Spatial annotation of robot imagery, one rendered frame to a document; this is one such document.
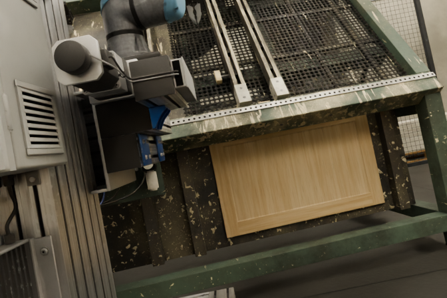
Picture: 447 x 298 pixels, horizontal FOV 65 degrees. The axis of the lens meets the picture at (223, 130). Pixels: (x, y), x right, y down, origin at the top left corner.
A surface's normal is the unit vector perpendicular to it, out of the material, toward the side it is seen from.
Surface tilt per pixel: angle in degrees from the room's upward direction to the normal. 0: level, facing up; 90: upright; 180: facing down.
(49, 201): 90
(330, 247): 90
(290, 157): 90
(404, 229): 90
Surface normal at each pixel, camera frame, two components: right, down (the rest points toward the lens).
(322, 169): 0.09, -0.06
